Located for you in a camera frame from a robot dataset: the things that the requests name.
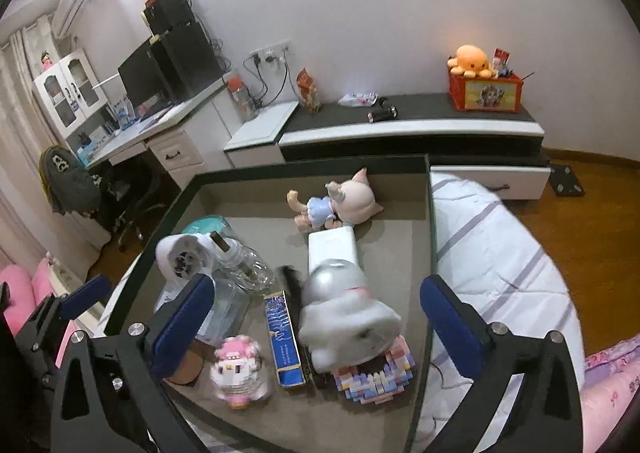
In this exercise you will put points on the white cabinet drawer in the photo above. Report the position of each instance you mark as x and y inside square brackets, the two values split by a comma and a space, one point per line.
[490, 180]

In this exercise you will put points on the grey cat toy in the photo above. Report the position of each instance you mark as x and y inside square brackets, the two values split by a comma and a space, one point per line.
[345, 323]

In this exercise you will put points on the black office chair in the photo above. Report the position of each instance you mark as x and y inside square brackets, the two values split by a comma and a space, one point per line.
[130, 203]

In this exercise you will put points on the beige curtain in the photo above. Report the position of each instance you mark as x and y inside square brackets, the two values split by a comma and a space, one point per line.
[20, 133]

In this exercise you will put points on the small black object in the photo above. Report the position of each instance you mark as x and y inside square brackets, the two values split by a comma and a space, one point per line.
[385, 102]

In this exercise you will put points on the small pink doll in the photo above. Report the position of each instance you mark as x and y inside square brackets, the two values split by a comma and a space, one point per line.
[46, 60]

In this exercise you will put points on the black and silver rectangular object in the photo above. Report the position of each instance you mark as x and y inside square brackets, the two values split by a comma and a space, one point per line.
[382, 114]

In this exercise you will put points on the white wall socket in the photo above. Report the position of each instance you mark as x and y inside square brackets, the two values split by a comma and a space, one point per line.
[270, 50]

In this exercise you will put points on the pink floral blanket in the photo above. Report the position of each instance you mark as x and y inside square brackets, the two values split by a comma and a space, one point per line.
[615, 383]

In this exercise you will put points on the white glass-door cabinet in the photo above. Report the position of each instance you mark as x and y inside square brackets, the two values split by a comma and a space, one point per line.
[65, 93]

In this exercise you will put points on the pink and white robot toy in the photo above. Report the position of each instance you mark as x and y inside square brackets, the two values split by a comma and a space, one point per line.
[235, 373]

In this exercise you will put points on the clear plastic jar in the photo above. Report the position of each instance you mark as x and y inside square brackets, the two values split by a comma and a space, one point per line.
[227, 305]

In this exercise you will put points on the red and white packet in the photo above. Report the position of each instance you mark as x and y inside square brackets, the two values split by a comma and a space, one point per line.
[501, 58]

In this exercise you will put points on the dark green storage box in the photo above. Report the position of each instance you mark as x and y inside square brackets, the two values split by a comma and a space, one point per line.
[400, 253]

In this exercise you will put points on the crumpled white plastic bag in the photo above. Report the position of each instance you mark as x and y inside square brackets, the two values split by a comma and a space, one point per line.
[357, 98]

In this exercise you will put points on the teal round container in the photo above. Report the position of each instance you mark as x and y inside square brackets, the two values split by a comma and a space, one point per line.
[210, 225]

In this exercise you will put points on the clear bottle with red cap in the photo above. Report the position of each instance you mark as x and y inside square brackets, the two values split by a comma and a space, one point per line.
[242, 98]

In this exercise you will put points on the black and white TV cabinet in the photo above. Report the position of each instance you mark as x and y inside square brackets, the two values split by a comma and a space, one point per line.
[450, 125]

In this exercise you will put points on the black box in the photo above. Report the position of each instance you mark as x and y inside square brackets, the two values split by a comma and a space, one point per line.
[167, 13]

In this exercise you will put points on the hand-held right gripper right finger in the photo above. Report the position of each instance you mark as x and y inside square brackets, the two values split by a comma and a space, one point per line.
[450, 328]

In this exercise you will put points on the black computer monitor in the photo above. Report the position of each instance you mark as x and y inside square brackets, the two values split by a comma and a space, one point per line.
[140, 73]

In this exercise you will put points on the black computer tower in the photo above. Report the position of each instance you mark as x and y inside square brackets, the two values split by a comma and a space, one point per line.
[185, 58]

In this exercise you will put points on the glass bottle with cork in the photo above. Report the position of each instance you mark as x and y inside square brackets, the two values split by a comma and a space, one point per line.
[250, 268]

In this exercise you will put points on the white mini fan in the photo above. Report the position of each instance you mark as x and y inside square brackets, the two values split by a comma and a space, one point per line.
[185, 258]

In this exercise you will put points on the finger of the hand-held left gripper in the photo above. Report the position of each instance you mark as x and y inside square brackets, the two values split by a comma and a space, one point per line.
[85, 298]

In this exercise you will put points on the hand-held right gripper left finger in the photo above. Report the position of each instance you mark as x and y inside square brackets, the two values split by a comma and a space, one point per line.
[185, 318]

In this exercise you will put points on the red storage box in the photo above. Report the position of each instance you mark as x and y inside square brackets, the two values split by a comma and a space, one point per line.
[485, 93]

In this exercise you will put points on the blue and white carton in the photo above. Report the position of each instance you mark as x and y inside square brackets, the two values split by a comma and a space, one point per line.
[125, 113]

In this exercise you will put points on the pastel building block toy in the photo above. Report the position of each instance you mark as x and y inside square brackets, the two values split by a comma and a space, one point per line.
[385, 378]

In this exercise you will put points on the orange octopus plush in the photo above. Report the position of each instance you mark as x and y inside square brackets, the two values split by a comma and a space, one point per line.
[470, 60]

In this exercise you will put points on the white striped bed sheet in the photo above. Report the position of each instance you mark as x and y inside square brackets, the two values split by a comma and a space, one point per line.
[500, 253]

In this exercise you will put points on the long blue box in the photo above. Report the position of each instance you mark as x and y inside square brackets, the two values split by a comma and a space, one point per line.
[285, 343]

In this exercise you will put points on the pink pig doll blue dress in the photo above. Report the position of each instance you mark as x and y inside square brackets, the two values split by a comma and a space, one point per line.
[350, 200]

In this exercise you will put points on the white side cabinet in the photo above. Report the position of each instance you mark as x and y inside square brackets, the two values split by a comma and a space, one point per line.
[260, 125]

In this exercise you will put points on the white desk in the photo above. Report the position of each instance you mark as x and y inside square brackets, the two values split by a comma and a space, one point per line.
[175, 148]

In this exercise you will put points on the white power bank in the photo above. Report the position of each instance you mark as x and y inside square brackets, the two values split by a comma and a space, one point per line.
[332, 245]

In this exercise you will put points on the white plug adapter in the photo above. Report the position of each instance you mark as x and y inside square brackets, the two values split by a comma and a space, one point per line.
[273, 58]

